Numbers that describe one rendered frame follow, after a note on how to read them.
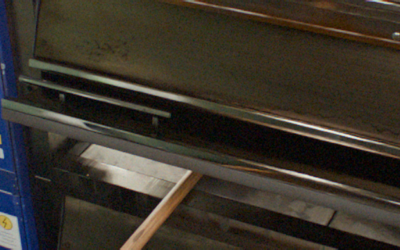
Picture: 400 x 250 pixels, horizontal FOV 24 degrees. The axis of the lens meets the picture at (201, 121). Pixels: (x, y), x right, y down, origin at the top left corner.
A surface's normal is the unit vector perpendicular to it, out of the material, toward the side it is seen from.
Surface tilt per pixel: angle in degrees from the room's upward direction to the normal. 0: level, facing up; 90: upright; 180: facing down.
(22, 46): 90
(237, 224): 90
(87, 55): 70
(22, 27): 90
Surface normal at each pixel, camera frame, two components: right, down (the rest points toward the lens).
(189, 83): -0.40, 0.14
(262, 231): -0.43, 0.49
